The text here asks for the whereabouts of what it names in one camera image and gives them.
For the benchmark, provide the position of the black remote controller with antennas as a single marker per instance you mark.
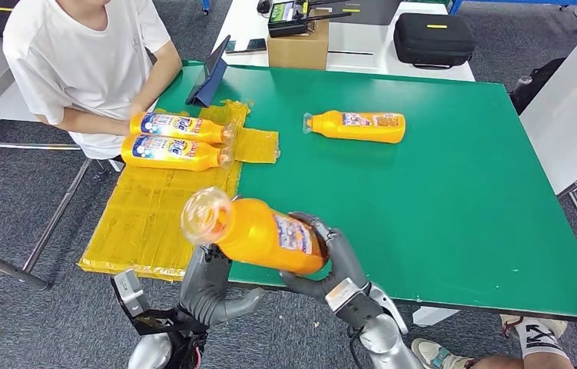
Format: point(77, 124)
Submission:
point(286, 23)

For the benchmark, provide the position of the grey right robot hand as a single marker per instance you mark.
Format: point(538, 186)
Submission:
point(344, 259)

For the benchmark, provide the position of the black computer mouse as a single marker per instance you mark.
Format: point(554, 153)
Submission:
point(263, 6)

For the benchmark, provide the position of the tablet in blue case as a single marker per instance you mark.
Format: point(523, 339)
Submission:
point(212, 79)

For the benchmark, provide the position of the person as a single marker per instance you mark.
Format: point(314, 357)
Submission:
point(74, 61)

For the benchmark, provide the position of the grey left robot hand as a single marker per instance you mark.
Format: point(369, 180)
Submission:
point(206, 290)

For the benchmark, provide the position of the person's leg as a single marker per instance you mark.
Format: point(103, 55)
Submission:
point(537, 341)

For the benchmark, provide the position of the black backpack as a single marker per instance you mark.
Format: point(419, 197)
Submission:
point(536, 83)

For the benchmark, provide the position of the brown cardboard box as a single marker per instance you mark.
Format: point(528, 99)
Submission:
point(298, 50)

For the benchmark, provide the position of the yellow taped cardboard mat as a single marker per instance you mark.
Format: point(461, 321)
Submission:
point(140, 219)

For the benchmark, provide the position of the grey table with metal legs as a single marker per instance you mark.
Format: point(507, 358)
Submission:
point(563, 117)

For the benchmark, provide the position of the orange detergent bottle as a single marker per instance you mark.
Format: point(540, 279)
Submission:
point(206, 158)
point(329, 127)
point(252, 234)
point(209, 131)

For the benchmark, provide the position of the black zipped carrying case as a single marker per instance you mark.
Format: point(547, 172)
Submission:
point(433, 40)

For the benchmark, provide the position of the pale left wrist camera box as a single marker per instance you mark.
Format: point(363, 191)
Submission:
point(128, 293)

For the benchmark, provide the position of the white table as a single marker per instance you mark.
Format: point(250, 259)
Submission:
point(364, 61)

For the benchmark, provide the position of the black smartphone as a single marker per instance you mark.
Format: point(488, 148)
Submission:
point(247, 45)

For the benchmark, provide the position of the white table foot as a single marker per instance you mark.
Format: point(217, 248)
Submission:
point(436, 317)

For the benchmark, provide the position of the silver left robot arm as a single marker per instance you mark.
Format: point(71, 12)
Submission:
point(148, 354)

